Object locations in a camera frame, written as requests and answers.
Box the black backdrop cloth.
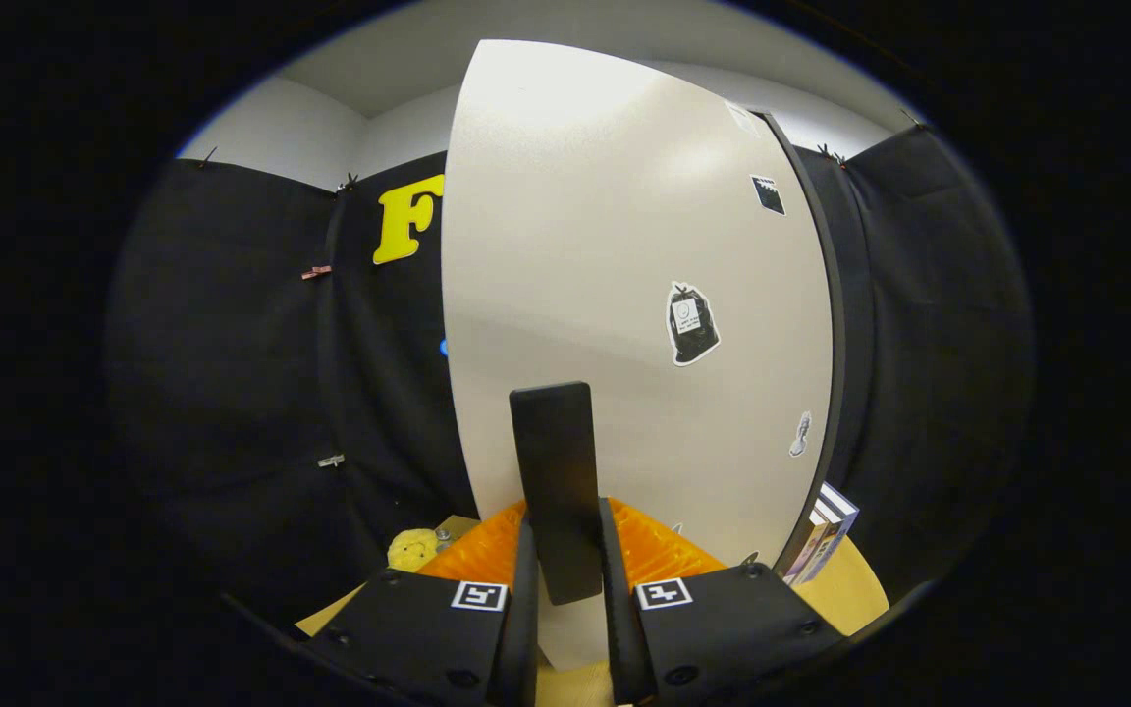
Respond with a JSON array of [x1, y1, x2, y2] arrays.
[[104, 123, 1033, 629]]

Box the yellow plush toy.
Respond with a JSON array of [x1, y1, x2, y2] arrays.
[[387, 528, 441, 573]]

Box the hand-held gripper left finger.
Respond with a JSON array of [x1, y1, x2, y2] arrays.
[[296, 501, 539, 707]]

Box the white purple book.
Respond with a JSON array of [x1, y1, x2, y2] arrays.
[[783, 481, 861, 587]]

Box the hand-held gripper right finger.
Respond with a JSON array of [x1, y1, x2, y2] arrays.
[[597, 498, 846, 706]]

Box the black door handle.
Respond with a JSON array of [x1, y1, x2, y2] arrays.
[[510, 381, 606, 607]]

